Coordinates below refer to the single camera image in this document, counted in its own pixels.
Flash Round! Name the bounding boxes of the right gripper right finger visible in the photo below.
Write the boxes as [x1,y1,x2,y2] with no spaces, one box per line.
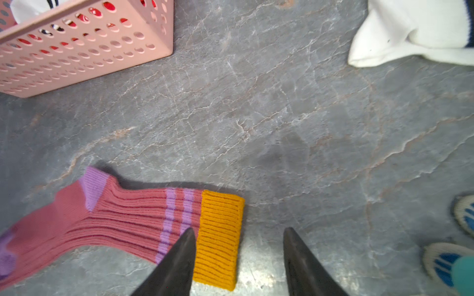
[283,227,348,296]

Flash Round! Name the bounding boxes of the purple striped sock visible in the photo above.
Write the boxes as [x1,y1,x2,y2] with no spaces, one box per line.
[1,166,245,291]

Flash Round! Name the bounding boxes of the pink plastic basket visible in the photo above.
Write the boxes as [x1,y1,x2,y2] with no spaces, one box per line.
[1,0,174,98]

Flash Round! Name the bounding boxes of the white sock black stripes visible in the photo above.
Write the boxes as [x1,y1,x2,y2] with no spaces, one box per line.
[348,0,474,68]

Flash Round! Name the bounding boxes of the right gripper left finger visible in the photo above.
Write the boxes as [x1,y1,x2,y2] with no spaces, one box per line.
[132,228,196,296]

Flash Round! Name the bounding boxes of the red christmas sock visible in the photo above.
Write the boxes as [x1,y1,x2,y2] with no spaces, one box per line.
[1,1,160,56]

